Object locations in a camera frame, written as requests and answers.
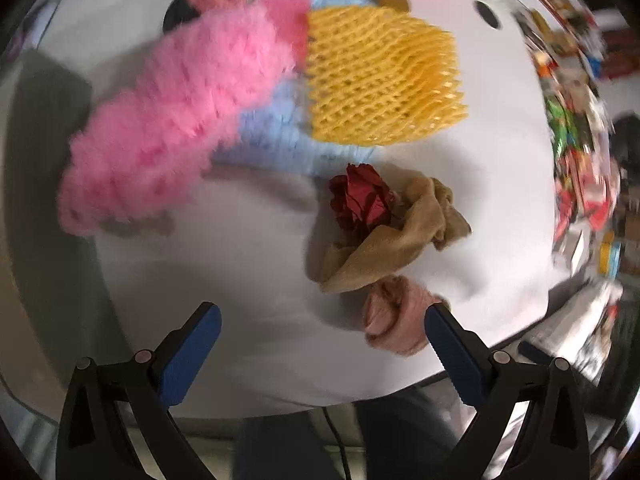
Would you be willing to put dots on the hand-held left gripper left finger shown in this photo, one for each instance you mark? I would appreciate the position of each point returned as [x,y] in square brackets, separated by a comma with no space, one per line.
[192,355]

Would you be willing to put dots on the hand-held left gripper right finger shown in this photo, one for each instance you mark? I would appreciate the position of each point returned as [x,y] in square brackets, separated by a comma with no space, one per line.
[455,360]

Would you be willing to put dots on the pale pink sock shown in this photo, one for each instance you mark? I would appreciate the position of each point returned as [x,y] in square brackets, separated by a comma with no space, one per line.
[395,315]

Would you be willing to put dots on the tan cloth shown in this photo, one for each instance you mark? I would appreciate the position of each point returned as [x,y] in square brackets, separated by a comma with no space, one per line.
[390,250]

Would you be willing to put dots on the pink fluffy scarf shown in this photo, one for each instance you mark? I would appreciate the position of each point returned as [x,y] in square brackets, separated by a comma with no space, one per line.
[175,110]

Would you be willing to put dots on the yellow foam net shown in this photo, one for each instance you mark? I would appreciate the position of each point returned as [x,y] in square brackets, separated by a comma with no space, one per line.
[380,75]

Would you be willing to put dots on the white papers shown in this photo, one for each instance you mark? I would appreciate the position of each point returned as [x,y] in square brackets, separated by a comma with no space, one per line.
[575,320]

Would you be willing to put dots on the red crumpled cloth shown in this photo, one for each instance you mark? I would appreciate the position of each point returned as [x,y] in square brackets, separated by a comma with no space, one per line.
[362,200]

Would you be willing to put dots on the pile of snack packets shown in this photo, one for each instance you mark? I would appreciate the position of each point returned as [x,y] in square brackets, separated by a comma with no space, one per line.
[580,160]

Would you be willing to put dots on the light blue knitted cloth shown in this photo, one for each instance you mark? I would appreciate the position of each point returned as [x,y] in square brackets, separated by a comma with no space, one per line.
[270,125]

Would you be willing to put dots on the black round disc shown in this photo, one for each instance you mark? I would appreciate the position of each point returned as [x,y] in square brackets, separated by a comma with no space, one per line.
[487,15]

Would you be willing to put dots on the pink felt cloth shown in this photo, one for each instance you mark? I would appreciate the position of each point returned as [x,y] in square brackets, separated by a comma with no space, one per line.
[285,20]

